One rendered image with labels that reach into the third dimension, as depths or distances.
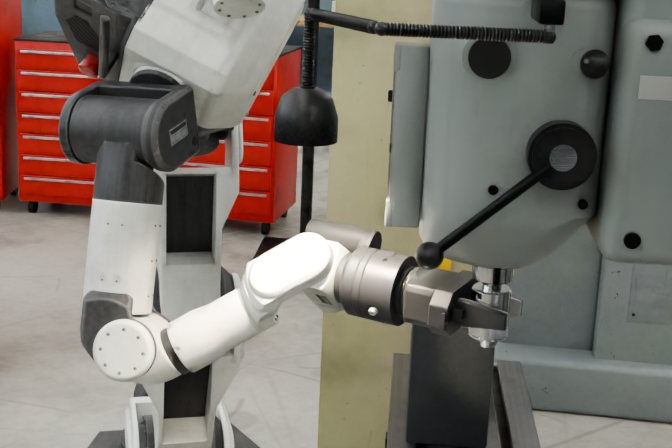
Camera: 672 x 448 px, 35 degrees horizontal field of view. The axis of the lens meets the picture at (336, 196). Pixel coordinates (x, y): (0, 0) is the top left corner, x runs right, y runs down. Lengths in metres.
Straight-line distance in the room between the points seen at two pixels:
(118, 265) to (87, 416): 2.52
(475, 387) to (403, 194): 0.45
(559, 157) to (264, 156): 4.78
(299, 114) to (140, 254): 0.33
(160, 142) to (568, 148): 0.53
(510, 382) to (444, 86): 0.83
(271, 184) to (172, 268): 4.06
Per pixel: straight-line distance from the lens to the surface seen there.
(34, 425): 3.86
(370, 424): 3.27
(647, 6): 1.14
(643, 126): 1.14
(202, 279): 1.85
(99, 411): 3.93
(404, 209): 1.24
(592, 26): 1.14
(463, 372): 1.59
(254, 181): 5.90
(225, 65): 1.44
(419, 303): 1.28
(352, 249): 1.37
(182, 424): 2.07
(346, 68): 2.97
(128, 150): 1.39
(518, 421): 1.74
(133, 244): 1.39
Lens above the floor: 1.67
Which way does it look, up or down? 14 degrees down
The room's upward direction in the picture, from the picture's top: 2 degrees clockwise
